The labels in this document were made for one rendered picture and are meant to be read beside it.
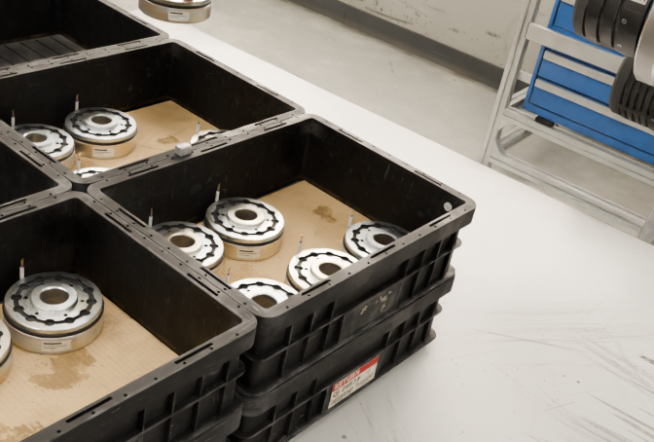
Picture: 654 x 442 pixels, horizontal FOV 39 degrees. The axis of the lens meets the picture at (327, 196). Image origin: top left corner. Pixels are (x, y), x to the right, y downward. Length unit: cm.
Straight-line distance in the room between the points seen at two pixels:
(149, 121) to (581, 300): 73
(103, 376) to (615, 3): 87
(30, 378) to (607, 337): 85
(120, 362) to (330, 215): 42
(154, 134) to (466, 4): 287
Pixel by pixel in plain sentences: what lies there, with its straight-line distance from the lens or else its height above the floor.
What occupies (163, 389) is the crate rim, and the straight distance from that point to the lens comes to 84.
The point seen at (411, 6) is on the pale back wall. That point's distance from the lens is 430.
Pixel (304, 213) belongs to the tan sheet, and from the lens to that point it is 127.
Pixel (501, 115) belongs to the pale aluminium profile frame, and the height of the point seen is 28.
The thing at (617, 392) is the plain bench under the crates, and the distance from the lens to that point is 135.
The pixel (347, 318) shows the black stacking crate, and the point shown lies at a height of 86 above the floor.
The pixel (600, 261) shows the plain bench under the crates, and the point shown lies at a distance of 163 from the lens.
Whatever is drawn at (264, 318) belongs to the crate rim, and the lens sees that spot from 91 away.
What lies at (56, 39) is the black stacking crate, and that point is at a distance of 172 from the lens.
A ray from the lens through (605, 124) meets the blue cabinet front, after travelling 305.
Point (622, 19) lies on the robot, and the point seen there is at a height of 113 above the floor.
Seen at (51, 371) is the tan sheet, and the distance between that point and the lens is 98.
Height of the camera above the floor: 149
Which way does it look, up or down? 30 degrees down
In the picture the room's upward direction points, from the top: 11 degrees clockwise
